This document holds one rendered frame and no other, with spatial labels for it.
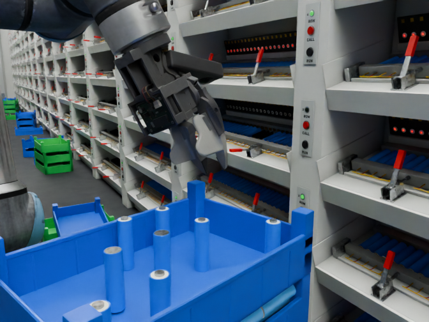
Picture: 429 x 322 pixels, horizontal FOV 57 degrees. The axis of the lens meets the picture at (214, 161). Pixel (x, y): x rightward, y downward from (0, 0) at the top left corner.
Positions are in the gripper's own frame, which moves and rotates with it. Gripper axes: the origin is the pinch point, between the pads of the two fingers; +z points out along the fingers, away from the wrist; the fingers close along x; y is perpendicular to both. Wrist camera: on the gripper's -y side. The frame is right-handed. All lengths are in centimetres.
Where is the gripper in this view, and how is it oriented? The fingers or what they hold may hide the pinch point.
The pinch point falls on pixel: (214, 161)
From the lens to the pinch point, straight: 61.6
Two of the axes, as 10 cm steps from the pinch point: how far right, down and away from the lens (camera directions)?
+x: 7.4, -2.0, -6.4
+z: 4.4, 8.7, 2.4
